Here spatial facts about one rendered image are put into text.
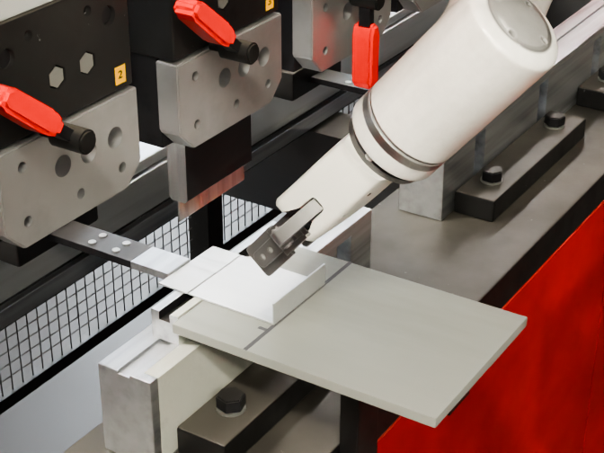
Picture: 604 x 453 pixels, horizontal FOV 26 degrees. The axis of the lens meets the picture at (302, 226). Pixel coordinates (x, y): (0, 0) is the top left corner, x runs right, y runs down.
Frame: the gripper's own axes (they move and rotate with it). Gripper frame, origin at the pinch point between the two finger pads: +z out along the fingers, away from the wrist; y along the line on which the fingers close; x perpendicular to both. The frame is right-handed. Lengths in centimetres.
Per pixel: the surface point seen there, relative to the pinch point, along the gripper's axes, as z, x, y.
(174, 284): 11.6, -3.9, 3.4
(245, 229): 111, -16, -112
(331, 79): 20, -15, -48
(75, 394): 150, -13, -81
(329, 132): 34, -11, -57
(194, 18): -17.8, -15.8, 11.6
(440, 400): -7.0, 18.6, 6.3
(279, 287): 6.1, 2.6, -1.3
